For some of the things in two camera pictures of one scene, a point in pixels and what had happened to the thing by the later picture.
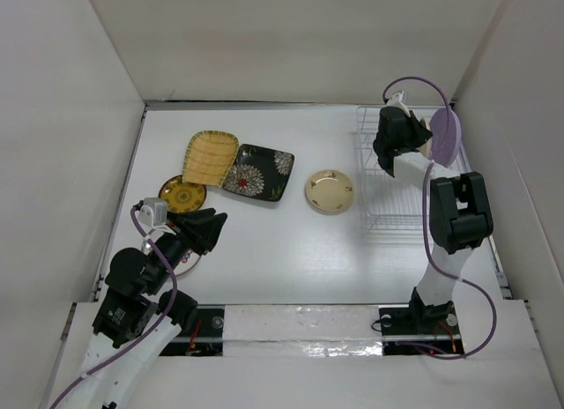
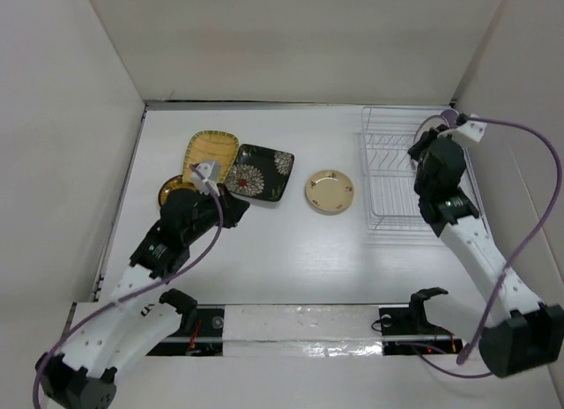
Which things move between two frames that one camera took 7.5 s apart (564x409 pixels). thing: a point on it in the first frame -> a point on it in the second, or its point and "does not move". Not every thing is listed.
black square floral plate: (260, 172) does not move
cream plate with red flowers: (330, 191) does not move
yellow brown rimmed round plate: (181, 197) does not move
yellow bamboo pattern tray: (209, 157) does not move
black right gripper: (422, 133) -> (426, 138)
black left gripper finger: (205, 231) -> (232, 214)
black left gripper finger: (182, 216) -> (232, 208)
